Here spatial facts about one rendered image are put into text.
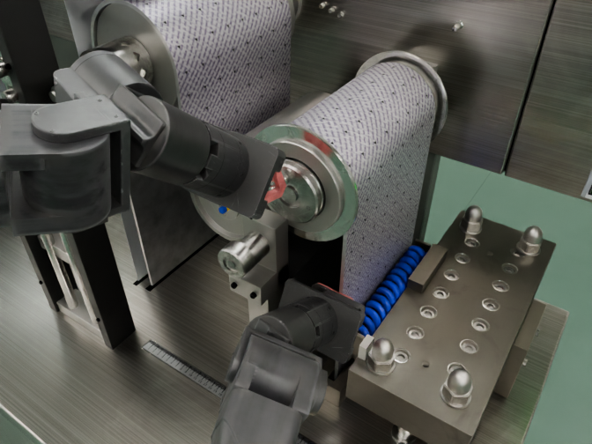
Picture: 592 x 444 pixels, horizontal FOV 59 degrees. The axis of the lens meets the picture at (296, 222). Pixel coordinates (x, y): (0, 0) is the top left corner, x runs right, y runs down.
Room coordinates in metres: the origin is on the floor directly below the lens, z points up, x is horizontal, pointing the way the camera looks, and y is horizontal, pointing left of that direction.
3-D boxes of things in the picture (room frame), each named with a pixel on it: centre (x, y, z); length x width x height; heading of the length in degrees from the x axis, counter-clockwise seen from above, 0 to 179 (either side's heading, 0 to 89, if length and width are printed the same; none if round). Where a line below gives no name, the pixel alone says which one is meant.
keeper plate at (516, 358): (0.48, -0.33, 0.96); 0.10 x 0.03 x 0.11; 146
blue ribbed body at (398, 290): (0.54, -0.14, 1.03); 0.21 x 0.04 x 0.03; 146
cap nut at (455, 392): (0.36, -0.19, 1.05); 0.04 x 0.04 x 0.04
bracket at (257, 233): (0.47, 0.05, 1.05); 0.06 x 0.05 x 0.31; 146
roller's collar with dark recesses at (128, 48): (0.61, 0.22, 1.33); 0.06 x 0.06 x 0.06; 56
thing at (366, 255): (0.55, -0.12, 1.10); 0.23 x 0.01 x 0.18; 146
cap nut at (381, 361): (0.41, -0.11, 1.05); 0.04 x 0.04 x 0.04
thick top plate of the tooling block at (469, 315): (0.52, -0.24, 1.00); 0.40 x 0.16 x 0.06; 146
